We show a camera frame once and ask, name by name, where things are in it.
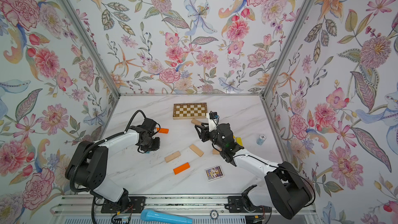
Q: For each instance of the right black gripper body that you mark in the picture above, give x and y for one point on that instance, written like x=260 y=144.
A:
x=215 y=138

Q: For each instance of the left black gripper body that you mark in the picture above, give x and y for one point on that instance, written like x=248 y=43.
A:
x=152 y=144

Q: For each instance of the natural block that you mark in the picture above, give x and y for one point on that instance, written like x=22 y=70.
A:
x=173 y=156
x=196 y=150
x=215 y=152
x=196 y=122

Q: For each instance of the orange block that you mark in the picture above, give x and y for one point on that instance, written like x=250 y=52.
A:
x=181 y=168
x=162 y=130

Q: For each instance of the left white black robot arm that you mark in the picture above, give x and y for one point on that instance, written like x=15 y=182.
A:
x=87 y=170

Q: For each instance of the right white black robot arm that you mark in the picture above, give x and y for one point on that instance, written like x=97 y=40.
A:
x=285 y=189

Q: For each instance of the natural block below chessboard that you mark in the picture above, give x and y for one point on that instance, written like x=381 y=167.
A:
x=196 y=122

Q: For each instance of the yellow block upper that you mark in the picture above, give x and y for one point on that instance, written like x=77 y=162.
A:
x=239 y=141

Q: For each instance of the wooden chessboard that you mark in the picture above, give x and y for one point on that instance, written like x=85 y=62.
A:
x=190 y=111

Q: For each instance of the playing card box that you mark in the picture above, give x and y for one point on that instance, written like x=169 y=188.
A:
x=214 y=173

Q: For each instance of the small blue white cup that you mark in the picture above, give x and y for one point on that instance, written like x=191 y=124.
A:
x=261 y=139

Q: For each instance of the orange block front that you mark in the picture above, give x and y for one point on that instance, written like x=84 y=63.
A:
x=181 y=168

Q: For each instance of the blue microphone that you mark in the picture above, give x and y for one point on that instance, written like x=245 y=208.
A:
x=148 y=215

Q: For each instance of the small round gauge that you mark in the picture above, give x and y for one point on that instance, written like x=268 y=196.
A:
x=214 y=214

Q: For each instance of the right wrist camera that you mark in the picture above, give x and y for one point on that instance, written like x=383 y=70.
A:
x=213 y=119

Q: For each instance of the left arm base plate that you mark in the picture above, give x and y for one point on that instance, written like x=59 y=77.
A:
x=133 y=205

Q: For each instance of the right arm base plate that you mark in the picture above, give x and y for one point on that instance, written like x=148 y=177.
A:
x=240 y=204

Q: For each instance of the aluminium front rail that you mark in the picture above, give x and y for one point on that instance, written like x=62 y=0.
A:
x=196 y=204

